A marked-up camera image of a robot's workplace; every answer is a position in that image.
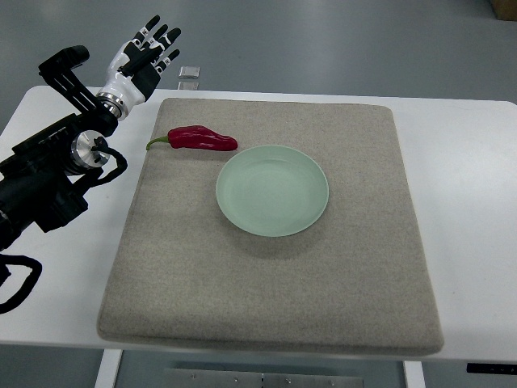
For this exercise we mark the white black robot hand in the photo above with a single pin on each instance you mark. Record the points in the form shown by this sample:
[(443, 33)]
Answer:
[(136, 70)]

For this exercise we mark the red pepper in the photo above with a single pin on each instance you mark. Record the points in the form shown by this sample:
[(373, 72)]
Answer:
[(196, 137)]

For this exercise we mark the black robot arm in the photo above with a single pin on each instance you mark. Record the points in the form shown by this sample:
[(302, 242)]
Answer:
[(45, 179)]

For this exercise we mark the metal floor plate lower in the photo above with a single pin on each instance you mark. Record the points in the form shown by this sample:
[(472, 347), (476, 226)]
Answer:
[(188, 86)]

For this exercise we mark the light green plate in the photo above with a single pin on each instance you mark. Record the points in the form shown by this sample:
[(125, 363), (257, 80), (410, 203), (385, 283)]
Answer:
[(272, 191)]

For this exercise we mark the white table leg left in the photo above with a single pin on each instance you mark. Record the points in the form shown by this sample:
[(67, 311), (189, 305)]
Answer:
[(108, 369)]

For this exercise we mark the white table leg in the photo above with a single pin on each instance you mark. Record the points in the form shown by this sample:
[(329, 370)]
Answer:
[(414, 374), (108, 369)]

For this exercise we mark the beige fabric mat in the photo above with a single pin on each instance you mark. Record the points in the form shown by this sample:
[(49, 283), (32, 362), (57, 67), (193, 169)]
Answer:
[(304, 239)]

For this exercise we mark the cardboard box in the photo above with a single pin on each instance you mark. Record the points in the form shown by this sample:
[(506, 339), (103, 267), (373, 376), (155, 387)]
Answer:
[(505, 10)]

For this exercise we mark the white table leg right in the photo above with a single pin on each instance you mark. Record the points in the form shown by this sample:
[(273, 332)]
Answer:
[(414, 374)]

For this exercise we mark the black table control panel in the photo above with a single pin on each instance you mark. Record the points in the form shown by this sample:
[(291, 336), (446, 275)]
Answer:
[(498, 369)]

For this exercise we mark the metal table base plate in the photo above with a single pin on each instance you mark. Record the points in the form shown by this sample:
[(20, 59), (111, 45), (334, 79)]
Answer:
[(237, 379)]

